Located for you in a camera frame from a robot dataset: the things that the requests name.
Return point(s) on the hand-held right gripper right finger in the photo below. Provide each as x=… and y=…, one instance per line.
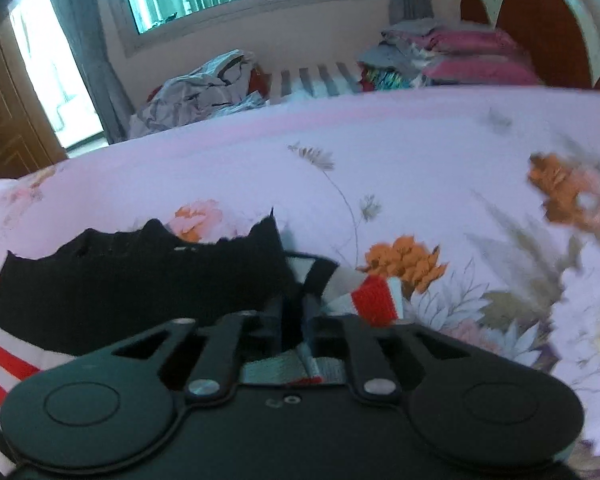
x=365, y=355

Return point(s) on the stack of folded bedding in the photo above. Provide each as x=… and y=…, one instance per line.
x=455, y=55

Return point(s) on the striped knit sweater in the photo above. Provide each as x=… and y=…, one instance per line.
x=130, y=285

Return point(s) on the red and white headboard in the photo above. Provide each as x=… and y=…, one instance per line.
x=535, y=25

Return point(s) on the brown wooden door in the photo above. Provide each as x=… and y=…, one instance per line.
x=10, y=110

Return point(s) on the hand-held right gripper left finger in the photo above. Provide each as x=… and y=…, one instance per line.
x=225, y=350

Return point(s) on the striped cloth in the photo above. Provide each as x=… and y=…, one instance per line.
x=320, y=80

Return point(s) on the bed with pink floral sheet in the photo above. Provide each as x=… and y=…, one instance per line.
x=380, y=160

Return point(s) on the pile of crumpled grey clothes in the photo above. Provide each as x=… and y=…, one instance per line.
x=195, y=90

